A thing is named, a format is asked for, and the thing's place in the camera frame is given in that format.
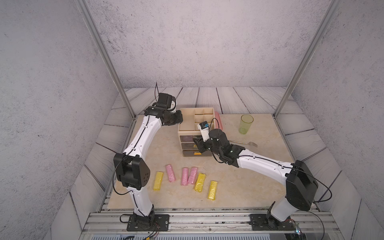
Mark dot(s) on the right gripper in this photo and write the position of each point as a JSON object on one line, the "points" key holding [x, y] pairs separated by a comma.
{"points": [[200, 144]]}

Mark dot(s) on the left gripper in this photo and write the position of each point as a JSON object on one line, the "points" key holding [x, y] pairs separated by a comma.
{"points": [[179, 120]]}

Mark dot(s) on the beige drawer organizer cabinet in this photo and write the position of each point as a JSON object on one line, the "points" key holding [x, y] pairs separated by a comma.
{"points": [[188, 129]]}

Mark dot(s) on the transparent drawer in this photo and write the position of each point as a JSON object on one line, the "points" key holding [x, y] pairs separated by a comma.
{"points": [[193, 153]]}

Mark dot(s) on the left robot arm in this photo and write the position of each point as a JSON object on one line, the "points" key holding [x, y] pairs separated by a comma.
{"points": [[130, 166]]}

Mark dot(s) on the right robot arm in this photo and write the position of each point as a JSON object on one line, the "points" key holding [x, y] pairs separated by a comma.
{"points": [[301, 185]]}

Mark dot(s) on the pink sponge block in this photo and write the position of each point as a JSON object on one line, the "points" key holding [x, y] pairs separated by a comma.
{"points": [[219, 122]]}

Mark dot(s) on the pink bag roll right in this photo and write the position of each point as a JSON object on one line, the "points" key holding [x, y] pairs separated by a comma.
{"points": [[193, 176]]}

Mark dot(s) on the pink bag roll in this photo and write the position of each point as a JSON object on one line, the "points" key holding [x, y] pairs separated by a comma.
{"points": [[185, 176], [170, 173], [193, 176]]}

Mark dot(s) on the green translucent cup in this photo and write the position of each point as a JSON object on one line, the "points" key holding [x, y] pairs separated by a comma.
{"points": [[245, 124]]}

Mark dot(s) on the pink bag roll middle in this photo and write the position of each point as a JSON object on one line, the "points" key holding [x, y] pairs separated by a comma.
{"points": [[185, 176]]}

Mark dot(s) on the yellow bag roll middle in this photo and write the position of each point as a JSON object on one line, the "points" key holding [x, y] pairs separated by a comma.
{"points": [[200, 182]]}

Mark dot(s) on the yellow bag roll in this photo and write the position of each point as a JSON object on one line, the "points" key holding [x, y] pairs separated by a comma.
{"points": [[200, 182], [158, 181], [212, 190]]}

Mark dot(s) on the yellow bag roll right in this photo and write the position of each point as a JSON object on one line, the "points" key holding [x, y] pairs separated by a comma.
{"points": [[212, 190]]}

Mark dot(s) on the pink bag roll left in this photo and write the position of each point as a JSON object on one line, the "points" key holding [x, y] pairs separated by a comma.
{"points": [[170, 173]]}

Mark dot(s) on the yellow bag roll far left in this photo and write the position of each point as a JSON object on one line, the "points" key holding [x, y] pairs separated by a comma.
{"points": [[158, 181]]}

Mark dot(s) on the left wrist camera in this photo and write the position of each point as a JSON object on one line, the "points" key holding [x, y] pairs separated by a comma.
{"points": [[166, 101]]}

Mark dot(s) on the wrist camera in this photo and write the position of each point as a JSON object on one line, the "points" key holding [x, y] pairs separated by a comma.
{"points": [[204, 128], [166, 101]]}

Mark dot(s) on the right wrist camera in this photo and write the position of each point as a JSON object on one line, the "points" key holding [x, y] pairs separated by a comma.
{"points": [[204, 128]]}

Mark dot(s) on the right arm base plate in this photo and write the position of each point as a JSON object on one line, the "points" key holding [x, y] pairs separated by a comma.
{"points": [[260, 222]]}

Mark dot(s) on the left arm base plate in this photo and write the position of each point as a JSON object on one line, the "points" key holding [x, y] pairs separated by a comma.
{"points": [[157, 223]]}

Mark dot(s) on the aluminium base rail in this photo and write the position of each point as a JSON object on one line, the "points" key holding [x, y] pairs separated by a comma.
{"points": [[215, 221]]}

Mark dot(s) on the left aluminium frame post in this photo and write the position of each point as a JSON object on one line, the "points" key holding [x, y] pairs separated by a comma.
{"points": [[89, 21]]}

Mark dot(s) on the aluminium frame post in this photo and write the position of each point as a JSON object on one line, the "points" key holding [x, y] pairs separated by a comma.
{"points": [[319, 33], [89, 21]]}

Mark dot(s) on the right aluminium frame post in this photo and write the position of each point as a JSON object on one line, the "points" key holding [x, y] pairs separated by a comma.
{"points": [[319, 33]]}

